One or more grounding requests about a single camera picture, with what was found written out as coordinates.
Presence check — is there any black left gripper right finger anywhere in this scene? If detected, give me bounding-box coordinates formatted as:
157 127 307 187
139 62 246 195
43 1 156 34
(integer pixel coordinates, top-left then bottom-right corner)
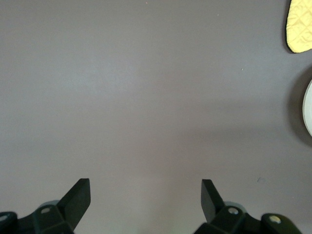
195 179 246 234

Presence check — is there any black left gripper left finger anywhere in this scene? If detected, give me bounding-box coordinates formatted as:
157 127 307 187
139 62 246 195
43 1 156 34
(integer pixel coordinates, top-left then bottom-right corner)
19 178 91 234

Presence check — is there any round light wooden plate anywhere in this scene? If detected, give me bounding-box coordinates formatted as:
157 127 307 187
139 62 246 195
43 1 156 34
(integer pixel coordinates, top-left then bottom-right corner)
302 79 312 137

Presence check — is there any yellow quilted oven mitt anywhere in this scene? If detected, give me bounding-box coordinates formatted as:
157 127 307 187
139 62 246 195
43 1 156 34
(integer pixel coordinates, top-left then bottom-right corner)
284 0 312 53

